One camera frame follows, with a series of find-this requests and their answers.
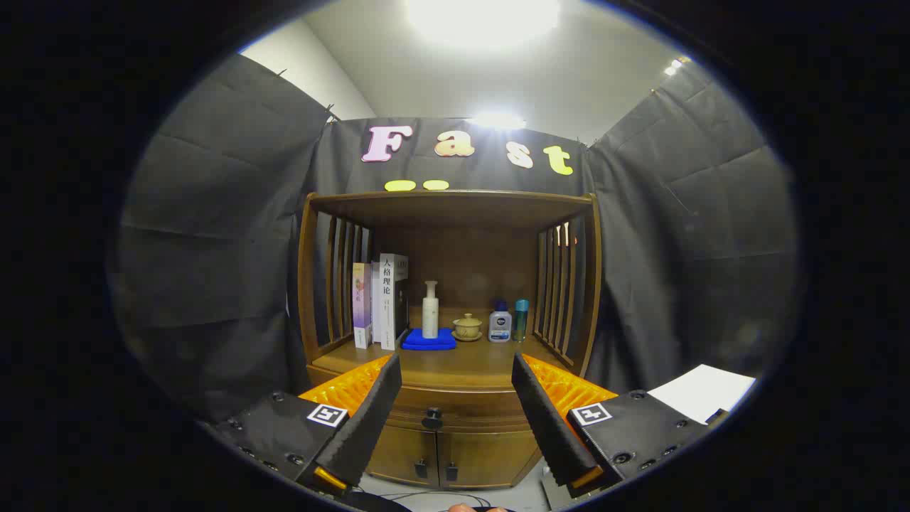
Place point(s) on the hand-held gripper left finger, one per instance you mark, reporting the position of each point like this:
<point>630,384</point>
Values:
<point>370,419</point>

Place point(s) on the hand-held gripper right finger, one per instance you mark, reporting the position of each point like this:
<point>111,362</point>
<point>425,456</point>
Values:
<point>547,419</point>

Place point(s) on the brown wooden drawer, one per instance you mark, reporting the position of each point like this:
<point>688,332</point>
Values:
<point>462,409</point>

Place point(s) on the wooden cabinet door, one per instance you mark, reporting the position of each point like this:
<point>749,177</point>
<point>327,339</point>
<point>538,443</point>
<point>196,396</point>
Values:
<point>402,455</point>
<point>487,455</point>

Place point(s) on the wooden countertop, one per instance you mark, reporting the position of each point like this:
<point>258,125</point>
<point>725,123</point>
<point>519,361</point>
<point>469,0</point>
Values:
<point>462,363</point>

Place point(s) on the brown wooden cabinet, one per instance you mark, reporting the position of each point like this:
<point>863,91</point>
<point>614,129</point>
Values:
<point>455,277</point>

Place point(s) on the blue folded cloth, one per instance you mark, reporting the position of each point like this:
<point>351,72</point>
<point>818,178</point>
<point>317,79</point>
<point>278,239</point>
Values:
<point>429,342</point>

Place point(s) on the teal bottle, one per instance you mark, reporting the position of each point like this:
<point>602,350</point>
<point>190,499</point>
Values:
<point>521,320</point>

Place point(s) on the white lotion bottle blue cap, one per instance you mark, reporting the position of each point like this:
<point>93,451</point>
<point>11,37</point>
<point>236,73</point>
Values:
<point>500,327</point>

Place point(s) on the thin white book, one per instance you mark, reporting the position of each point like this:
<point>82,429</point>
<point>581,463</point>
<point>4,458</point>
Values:
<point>375,306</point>

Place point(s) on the purple book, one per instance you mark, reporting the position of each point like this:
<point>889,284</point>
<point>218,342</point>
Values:
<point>362,306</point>

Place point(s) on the white book with portrait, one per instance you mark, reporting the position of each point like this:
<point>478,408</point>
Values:
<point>387,306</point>

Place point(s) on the white pump bottle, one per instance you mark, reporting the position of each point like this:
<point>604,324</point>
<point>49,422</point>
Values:
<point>430,316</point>

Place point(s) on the yellow lidded teacup with saucer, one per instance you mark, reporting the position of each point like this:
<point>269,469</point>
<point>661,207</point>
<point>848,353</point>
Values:
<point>467,328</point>

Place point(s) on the white box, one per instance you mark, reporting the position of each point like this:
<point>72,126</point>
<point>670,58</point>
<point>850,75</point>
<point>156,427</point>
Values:
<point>704,391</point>

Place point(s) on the small ceiling spotlight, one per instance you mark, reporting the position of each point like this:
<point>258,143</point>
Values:
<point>673,67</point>

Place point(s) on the ceiling light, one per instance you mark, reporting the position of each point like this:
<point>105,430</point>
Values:
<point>483,18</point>

